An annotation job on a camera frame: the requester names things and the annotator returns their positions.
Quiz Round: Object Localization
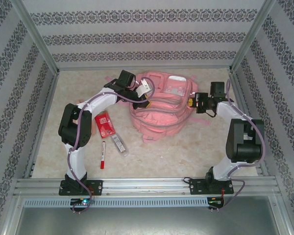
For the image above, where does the aluminium mounting rail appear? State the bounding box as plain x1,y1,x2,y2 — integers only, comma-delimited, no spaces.
13,178,280,196

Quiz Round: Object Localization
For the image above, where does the controller board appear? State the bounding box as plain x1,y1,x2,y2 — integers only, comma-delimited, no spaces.
208,197,225,209
70,198,95,206

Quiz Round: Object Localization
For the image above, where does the aluminium side rail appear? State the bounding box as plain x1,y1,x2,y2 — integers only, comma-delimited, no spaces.
229,72,270,176
23,73,61,178

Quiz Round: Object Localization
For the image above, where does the red white marker pen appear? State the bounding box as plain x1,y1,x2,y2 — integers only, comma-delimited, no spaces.
99,141,107,170

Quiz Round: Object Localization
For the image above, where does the clear plastic lead case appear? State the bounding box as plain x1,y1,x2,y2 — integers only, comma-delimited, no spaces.
111,133,129,157

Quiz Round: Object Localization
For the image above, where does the pink backpack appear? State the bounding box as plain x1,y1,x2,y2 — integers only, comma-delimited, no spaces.
105,70,211,144

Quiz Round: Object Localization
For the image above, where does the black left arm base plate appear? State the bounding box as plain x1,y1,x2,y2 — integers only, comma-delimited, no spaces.
59,180,103,196

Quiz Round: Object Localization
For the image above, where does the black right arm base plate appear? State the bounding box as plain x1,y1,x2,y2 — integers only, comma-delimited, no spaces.
189,178,235,196

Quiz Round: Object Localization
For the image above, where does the grey slotted cable duct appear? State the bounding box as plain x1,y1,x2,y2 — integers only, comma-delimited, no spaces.
23,197,209,208

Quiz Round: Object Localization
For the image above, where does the right controller board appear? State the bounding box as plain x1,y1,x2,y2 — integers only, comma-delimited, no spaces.
208,197,225,209

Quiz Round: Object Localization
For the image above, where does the grey metal tray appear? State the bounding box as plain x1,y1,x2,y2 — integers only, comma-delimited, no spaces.
4,195,292,235

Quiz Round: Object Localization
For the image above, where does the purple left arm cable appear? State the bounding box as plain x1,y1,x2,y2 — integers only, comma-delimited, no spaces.
65,77,155,215

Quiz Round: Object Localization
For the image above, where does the red packet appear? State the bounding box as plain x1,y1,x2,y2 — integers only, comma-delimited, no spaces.
94,110,116,138

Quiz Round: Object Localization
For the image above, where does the aluminium back bar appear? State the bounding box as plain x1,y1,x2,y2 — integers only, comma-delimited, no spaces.
57,65,233,72

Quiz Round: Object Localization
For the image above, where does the left controller board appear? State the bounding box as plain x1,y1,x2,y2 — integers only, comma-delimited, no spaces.
70,198,95,206

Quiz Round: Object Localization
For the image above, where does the aluminium frame post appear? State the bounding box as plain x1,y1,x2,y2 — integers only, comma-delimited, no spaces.
229,0,276,74
11,0,61,75

